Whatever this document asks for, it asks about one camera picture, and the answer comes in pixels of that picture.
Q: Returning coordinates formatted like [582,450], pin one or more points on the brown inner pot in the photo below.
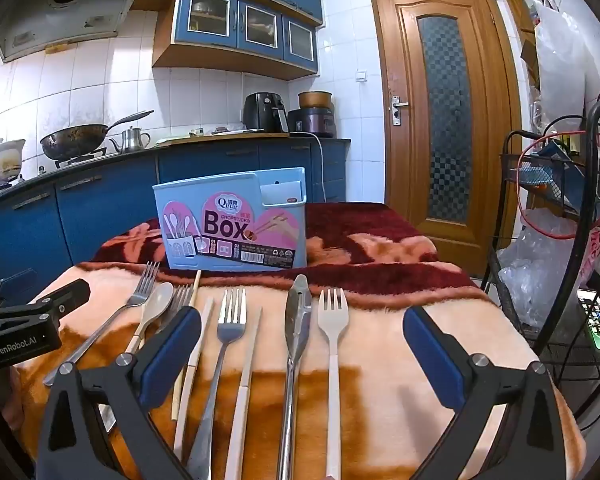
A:
[316,100]

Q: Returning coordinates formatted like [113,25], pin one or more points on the white fork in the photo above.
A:
[333,360]

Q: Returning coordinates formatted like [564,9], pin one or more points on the white hanging bag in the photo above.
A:
[560,60]

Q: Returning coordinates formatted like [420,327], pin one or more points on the wooden wall shelf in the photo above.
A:
[522,55]

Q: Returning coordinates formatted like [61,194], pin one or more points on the black metal rack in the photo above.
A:
[505,160]

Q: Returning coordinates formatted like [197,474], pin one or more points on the smartphone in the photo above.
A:
[597,320]

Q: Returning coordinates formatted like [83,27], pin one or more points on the wooden chopstick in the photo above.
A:
[196,287]

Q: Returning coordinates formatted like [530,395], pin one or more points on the pink bag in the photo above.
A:
[592,260]

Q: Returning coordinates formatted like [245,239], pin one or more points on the grey range hood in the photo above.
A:
[55,20]

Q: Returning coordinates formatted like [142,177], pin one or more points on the beige spoon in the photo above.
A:
[159,300]

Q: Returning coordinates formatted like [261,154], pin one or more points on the green cloth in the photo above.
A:
[172,139]

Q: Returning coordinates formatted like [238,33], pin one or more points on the red and orange blanket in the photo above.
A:
[380,320]

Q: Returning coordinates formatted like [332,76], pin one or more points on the black wok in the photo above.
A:
[72,140]

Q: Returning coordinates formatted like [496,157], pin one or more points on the black air fryer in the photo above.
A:
[260,110]

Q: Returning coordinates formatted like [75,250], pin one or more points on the white cooking pot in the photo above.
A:
[0,162]

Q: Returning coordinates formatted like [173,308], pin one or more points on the blue base cabinets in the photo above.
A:
[105,210]

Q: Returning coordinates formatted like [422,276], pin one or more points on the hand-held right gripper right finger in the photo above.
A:
[430,355]

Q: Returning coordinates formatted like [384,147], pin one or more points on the dark rice cooker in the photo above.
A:
[312,122]

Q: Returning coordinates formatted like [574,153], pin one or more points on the glass door wall cabinet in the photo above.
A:
[230,25]

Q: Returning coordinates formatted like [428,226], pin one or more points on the blue bag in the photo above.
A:
[555,160]

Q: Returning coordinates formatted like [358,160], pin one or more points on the light blue chopsticks box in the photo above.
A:
[280,240]

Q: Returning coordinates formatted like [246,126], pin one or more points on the clear plastic bag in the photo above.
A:
[530,280]

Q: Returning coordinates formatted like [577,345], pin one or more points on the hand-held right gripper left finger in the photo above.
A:
[172,355]

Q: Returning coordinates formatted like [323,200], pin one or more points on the plate of food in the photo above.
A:
[227,130]

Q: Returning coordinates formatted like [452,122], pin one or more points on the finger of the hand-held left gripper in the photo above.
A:
[65,295]
[5,287]

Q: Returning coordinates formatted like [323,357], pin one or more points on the metal fork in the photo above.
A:
[139,297]
[180,296]
[231,332]

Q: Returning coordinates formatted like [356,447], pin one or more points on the wooden door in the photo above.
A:
[405,185]

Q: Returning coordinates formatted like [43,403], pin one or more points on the gas stove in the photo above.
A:
[80,160]

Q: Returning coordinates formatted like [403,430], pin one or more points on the metal kettle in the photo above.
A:
[130,142]

